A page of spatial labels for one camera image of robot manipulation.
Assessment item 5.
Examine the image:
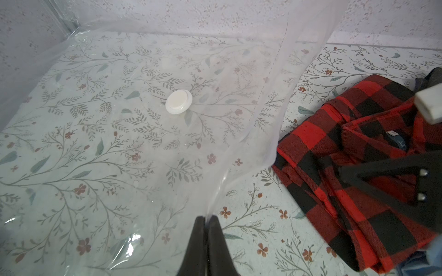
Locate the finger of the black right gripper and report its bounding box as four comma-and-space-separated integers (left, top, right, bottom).
338, 151, 442, 233

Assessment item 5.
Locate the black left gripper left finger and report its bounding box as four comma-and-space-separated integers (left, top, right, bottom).
177, 216, 207, 276

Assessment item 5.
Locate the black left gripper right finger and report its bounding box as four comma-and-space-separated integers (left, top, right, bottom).
207, 216, 239, 276

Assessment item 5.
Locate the red black plaid shirt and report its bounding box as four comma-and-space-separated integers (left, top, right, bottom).
273, 75, 442, 273

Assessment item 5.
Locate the clear plastic vacuum bag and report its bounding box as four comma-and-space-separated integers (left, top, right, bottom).
1, 1, 348, 276

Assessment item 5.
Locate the light blue folded shirt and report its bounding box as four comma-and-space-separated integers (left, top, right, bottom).
397, 235, 442, 276

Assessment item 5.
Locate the dark grey striped folded shirt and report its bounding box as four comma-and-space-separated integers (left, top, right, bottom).
414, 67, 442, 93

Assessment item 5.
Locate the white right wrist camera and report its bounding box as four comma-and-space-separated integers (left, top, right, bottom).
414, 83, 442, 125

